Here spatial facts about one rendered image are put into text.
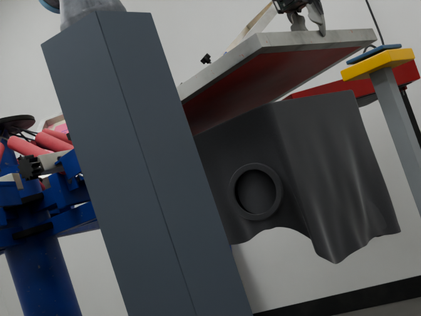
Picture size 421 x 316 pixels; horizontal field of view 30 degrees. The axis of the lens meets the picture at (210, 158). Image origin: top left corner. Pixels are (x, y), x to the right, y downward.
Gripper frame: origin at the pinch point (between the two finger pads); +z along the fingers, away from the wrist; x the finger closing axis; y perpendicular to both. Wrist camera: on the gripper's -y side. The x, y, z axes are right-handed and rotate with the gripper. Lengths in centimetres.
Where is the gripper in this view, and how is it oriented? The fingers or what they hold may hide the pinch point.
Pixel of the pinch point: (316, 36)
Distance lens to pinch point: 209.4
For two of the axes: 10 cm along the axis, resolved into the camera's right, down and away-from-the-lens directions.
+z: 4.0, 9.1, -1.4
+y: -6.2, 1.5, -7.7
